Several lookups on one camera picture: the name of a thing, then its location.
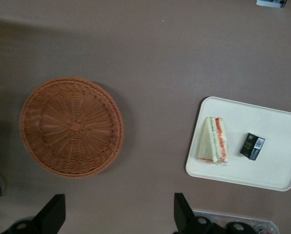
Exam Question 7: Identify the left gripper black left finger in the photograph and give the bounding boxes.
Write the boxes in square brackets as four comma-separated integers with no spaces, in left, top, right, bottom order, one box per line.
[12,194,67,234]

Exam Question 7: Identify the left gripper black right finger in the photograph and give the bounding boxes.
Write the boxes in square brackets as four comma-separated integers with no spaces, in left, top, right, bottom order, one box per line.
[173,193,224,234]

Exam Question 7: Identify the triangle sandwich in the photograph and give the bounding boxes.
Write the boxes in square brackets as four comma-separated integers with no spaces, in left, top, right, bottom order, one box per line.
[196,117,230,165]

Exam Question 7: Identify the round brown wicker basket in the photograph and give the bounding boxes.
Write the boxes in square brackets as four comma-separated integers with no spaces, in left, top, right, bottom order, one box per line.
[19,77,125,179]

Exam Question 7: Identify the beige plastic tray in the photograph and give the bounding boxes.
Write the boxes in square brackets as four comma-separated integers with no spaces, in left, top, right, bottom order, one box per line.
[185,96,291,192]

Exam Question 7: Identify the clear acrylic bottle rack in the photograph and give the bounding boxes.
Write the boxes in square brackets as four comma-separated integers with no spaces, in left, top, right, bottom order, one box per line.
[191,208,280,234]

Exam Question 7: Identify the small black barcode box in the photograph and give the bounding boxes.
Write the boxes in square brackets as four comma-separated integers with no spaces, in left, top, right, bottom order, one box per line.
[240,132,266,161]

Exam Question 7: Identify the small white black device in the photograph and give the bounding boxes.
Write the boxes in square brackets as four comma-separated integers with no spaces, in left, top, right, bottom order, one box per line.
[255,0,289,8]

